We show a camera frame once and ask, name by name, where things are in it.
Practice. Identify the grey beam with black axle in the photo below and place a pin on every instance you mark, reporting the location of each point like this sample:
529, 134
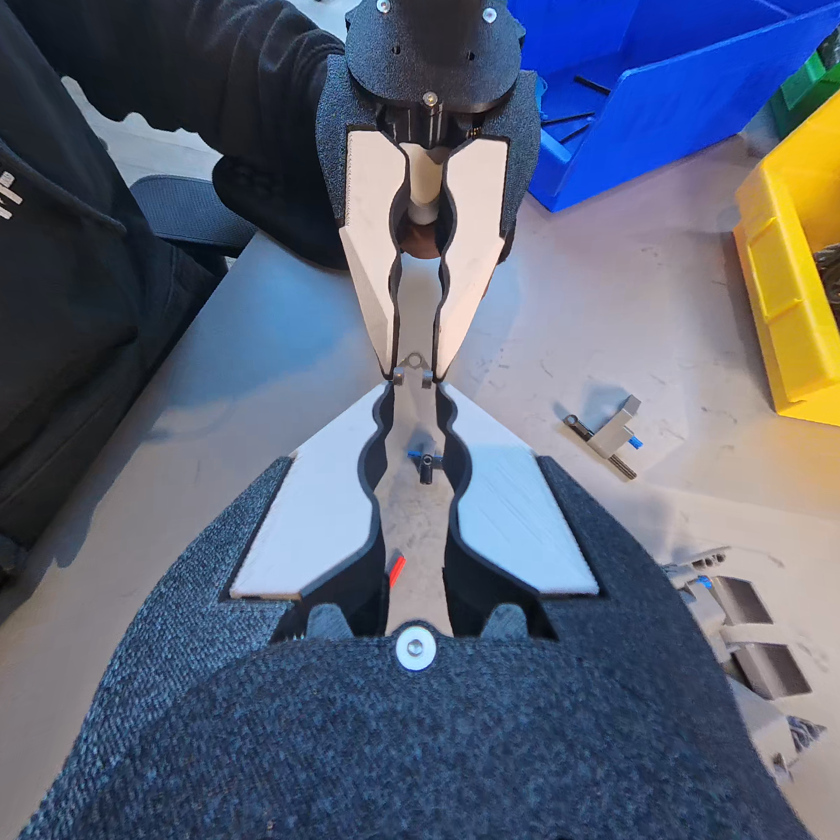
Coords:
613, 436

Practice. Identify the blue storage bin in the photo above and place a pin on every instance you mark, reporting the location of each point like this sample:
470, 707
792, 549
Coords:
689, 111

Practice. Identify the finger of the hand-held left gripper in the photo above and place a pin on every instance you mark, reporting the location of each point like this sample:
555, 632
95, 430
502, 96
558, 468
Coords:
479, 216
367, 216

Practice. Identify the person's left forearm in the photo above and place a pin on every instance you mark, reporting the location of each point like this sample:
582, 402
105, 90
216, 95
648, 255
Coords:
229, 85

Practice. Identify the grey desk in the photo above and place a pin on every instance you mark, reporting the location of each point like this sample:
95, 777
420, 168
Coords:
262, 328

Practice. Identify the yellow storage bin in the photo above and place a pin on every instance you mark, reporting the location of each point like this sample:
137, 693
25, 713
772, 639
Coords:
787, 295

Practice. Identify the red toy pin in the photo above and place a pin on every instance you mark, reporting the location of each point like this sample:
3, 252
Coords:
397, 571

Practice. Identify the blue-grey cloth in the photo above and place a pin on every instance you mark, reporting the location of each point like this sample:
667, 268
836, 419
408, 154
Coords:
190, 210

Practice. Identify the grey angular connector piece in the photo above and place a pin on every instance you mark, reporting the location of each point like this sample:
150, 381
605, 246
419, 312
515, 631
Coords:
415, 359

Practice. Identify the green storage bin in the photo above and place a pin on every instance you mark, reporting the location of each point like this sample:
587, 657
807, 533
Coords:
807, 92

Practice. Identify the grey twin engine toy assembly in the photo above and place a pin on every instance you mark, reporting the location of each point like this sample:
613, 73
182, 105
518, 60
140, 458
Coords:
748, 604

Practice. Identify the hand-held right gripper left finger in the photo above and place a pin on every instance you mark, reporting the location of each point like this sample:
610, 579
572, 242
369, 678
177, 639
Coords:
308, 525

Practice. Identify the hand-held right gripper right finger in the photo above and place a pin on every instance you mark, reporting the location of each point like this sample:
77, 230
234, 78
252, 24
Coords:
518, 525

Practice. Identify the black connector with blue pins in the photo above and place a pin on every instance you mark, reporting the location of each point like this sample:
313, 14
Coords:
426, 463

